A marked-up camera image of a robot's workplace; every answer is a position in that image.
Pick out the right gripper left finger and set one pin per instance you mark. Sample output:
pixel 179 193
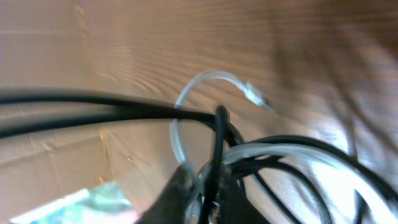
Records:
pixel 171 205

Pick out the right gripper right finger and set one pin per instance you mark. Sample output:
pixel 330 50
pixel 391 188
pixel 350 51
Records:
pixel 235 208

